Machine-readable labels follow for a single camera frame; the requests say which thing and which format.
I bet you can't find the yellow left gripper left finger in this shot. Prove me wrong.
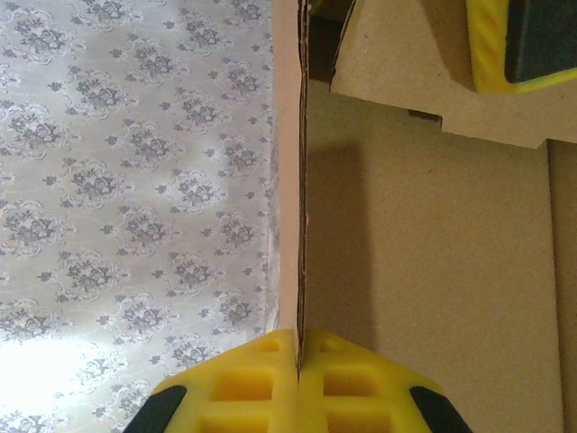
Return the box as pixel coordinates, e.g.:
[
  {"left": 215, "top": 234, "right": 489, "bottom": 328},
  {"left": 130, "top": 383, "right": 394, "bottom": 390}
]
[{"left": 128, "top": 328, "right": 299, "bottom": 433}]

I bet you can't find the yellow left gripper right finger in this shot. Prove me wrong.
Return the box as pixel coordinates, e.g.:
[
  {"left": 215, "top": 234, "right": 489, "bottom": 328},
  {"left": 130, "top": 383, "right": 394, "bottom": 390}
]
[{"left": 297, "top": 329, "right": 474, "bottom": 433}]

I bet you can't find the brown cardboard box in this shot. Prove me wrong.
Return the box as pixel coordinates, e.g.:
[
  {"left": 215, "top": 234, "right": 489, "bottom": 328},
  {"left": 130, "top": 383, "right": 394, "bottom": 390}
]
[{"left": 270, "top": 0, "right": 577, "bottom": 433}]

